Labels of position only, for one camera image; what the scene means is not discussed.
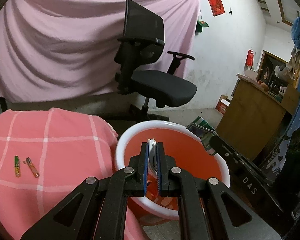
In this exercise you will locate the green battery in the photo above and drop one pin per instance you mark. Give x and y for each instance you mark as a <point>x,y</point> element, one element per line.
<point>17,166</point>

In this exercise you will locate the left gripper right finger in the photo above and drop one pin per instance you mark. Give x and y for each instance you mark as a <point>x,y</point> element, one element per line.
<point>207,209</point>

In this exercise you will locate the white red trash bin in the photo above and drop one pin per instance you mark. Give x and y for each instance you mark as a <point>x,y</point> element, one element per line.
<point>189,154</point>

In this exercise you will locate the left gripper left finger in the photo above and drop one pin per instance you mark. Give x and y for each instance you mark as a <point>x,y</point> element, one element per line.
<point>96,209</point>

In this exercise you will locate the green wall ornament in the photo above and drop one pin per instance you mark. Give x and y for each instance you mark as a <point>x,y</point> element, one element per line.
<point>200,26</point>

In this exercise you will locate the pink hanging sheet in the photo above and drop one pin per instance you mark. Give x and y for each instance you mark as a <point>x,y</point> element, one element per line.
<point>62,49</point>

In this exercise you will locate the red hanging bag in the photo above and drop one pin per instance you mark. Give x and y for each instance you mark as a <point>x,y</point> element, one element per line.
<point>250,59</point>

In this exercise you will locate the pink checked tablecloth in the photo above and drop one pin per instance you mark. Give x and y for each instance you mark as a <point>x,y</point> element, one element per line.
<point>65,147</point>

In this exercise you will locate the wooden cabinet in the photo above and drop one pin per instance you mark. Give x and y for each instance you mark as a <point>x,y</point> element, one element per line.
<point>253,116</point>

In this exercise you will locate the red wall poster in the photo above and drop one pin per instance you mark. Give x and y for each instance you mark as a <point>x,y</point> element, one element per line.
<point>216,7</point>

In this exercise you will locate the green cigarette pack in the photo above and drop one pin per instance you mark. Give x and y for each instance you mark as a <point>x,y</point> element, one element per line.
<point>204,131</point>

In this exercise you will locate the red cardboard box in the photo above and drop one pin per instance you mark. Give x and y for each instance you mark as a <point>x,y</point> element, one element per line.
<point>223,104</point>

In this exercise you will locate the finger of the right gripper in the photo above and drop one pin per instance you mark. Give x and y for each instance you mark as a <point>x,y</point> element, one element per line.
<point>234,159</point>

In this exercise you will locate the framed picture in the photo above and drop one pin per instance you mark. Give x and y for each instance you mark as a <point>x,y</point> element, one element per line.
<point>266,72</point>

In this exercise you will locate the white green medicine box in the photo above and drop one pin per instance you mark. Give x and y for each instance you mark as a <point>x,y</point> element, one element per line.
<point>152,161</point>

